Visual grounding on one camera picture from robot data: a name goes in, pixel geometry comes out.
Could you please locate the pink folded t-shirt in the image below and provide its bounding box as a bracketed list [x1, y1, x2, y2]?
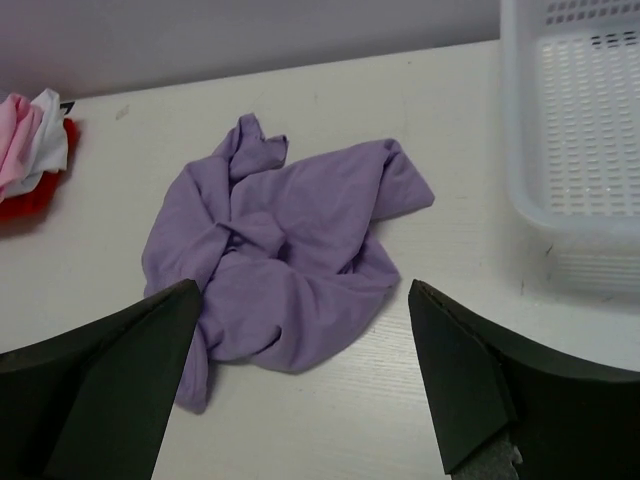
[1, 93, 43, 199]

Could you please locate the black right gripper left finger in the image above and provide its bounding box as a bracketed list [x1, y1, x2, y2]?
[1, 280, 202, 479]

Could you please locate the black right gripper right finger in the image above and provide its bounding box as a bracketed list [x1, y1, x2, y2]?
[408, 280, 639, 479]

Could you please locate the white plastic basket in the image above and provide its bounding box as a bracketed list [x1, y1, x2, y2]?
[500, 0, 639, 295]

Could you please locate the purple t-shirt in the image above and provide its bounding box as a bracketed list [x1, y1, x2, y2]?
[141, 114, 435, 413]

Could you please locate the red folded t-shirt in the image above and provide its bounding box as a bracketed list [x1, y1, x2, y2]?
[1, 118, 81, 223]

